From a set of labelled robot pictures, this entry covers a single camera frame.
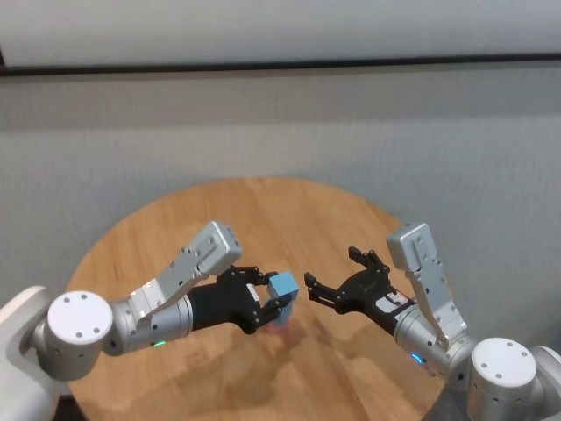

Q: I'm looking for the blue wooden cube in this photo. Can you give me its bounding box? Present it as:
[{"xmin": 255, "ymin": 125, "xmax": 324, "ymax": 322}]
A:
[
  {"xmin": 269, "ymin": 302, "xmax": 294, "ymax": 329},
  {"xmin": 267, "ymin": 270, "xmax": 301, "ymax": 308}
]

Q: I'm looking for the black wall baseboard strip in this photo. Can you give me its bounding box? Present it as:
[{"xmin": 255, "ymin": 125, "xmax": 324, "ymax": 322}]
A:
[{"xmin": 0, "ymin": 52, "xmax": 561, "ymax": 80}]

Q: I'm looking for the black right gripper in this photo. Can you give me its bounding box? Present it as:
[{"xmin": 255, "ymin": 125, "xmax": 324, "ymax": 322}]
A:
[{"xmin": 303, "ymin": 246, "xmax": 417, "ymax": 339}]

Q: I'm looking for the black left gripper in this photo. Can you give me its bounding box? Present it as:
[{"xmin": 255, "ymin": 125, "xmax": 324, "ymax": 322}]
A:
[{"xmin": 186, "ymin": 264, "xmax": 286, "ymax": 335}]

